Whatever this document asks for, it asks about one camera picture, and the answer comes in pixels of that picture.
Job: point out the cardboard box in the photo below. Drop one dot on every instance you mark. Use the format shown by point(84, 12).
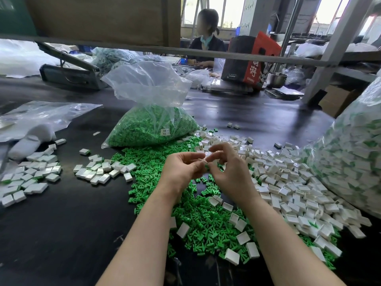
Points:
point(339, 101)

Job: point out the pile of assembled white pieces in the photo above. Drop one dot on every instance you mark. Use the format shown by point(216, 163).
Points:
point(31, 176)

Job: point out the clear bag of pale parts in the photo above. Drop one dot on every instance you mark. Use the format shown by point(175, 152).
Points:
point(124, 59)

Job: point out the pile of green parts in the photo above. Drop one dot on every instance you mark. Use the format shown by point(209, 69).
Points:
point(149, 169)

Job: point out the bag of green clips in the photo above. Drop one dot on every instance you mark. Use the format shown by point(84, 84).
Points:
point(156, 125)

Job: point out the white plastic sheet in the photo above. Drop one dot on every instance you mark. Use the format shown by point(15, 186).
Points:
point(26, 59)

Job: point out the crumpled white plastic bag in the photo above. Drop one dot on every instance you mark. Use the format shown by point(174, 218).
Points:
point(201, 78)

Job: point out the white paper sheets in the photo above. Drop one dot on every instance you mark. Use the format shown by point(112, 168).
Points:
point(285, 92)

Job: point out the black and red box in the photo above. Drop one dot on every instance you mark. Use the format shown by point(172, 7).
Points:
point(248, 62)

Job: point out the person's left hand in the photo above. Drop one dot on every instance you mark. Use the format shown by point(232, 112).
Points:
point(175, 177)

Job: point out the grey metal shelf frame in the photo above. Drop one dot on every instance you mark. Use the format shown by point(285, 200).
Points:
point(119, 47)

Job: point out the brown board panel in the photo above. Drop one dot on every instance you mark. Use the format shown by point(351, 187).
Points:
point(94, 19)

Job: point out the black table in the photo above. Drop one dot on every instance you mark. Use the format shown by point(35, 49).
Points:
point(59, 244)

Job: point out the pile of white plastic caps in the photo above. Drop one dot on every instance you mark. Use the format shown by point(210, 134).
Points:
point(307, 183)

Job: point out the metal bowl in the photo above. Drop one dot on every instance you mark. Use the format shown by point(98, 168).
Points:
point(277, 80)

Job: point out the empty clear plastic bag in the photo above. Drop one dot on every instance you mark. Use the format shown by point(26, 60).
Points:
point(41, 115)

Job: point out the person's left forearm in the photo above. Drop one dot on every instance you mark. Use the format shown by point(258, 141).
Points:
point(136, 256)

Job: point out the person's right hand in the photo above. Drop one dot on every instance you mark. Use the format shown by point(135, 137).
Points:
point(237, 175)

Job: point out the white bags on shelf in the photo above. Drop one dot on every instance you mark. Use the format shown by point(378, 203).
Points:
point(334, 50)

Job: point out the large bag of white caps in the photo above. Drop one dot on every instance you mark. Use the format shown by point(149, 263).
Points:
point(366, 155)

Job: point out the person's right forearm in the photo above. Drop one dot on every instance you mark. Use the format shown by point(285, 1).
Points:
point(294, 256)

